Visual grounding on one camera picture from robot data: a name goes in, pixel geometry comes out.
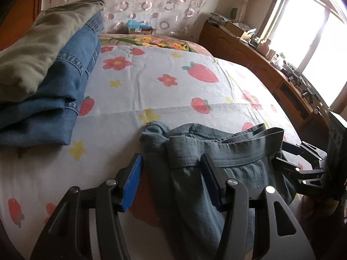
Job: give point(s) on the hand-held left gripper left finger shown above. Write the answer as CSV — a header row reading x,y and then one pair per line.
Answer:
x,y
131,184

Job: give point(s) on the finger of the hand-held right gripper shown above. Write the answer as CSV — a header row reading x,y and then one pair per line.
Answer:
x,y
287,166
306,149

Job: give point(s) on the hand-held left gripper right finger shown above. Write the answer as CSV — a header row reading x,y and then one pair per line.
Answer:
x,y
214,187

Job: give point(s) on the teal pants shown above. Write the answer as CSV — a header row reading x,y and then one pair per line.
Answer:
x,y
244,173

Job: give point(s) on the folded grey-green pants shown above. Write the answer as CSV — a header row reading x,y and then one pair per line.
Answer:
x,y
32,51

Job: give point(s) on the row of small trinkets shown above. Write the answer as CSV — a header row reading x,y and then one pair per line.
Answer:
x,y
295,73

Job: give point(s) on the fruit print bed sheet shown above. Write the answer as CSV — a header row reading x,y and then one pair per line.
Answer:
x,y
162,97

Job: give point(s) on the wooden cabinet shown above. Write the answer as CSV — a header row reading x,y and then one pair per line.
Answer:
x,y
244,54

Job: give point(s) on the folded blue jeans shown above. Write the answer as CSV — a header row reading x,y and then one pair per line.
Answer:
x,y
54,100

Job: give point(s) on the floral blanket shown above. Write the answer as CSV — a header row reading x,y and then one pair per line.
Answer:
x,y
151,42

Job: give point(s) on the pile of papers and boxes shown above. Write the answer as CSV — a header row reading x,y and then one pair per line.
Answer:
x,y
230,25

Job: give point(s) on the small box with blue packet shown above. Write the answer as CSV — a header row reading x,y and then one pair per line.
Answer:
x,y
139,28

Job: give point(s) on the circle print curtain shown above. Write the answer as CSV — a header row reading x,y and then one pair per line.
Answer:
x,y
162,0

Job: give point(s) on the wooden headboard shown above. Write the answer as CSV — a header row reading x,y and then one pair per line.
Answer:
x,y
21,19

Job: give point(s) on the wooden frame window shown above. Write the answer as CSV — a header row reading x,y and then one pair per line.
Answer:
x,y
306,32

